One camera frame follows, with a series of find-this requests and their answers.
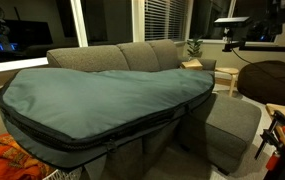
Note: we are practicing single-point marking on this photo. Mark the green zip bag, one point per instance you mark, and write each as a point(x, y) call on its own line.
point(67, 118)

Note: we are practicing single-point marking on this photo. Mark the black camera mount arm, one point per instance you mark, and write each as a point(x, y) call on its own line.
point(242, 46)

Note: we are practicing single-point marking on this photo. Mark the tan cardboard box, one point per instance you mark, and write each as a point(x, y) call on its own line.
point(193, 64)

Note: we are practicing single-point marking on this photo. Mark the orange patterned cloth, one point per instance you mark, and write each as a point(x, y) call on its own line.
point(17, 164)

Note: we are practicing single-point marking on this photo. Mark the small green potted plant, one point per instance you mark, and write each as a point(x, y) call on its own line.
point(194, 48)

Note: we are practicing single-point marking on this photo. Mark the black stereo camera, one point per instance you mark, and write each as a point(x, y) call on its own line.
point(234, 22)

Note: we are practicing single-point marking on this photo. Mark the dark brown bean bag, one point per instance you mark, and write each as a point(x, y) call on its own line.
point(263, 82)

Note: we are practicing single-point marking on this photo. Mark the grey fabric sofa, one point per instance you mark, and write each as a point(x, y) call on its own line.
point(216, 138)

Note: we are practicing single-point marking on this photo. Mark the white wire basket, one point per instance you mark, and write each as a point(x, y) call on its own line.
point(60, 175)

